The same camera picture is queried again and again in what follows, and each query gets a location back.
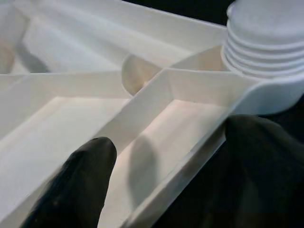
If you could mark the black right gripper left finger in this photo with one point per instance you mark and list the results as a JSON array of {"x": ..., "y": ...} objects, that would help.
[{"x": 78, "y": 185}]

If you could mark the black plastic cover sheet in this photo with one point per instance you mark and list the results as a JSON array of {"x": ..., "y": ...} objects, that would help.
[{"x": 202, "y": 9}]

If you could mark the white plastic table top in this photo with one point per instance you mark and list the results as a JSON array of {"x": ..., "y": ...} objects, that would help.
[{"x": 71, "y": 111}]

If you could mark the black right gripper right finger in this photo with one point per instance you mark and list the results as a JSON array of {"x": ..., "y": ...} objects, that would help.
[{"x": 261, "y": 166}]

